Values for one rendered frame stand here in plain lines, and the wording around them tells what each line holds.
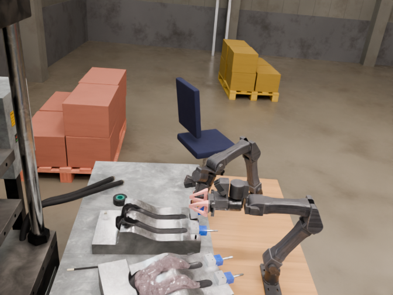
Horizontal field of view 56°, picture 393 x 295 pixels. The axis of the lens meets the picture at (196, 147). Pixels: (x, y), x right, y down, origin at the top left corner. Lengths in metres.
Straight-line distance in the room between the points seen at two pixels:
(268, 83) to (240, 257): 4.96
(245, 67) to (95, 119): 3.43
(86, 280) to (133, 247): 0.25
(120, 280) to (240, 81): 5.19
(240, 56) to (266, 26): 4.06
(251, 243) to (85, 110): 2.15
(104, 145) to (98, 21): 7.07
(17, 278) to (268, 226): 1.23
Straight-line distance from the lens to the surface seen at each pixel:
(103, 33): 10.47
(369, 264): 3.39
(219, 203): 1.44
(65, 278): 1.75
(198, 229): 1.78
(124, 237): 1.75
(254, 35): 10.25
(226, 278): 1.62
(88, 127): 3.60
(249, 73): 6.39
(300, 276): 1.85
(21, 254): 1.93
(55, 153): 3.78
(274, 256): 1.64
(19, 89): 1.59
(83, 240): 1.91
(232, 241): 1.93
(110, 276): 1.57
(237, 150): 1.85
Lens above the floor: 2.03
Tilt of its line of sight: 26 degrees down
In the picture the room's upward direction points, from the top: 5 degrees clockwise
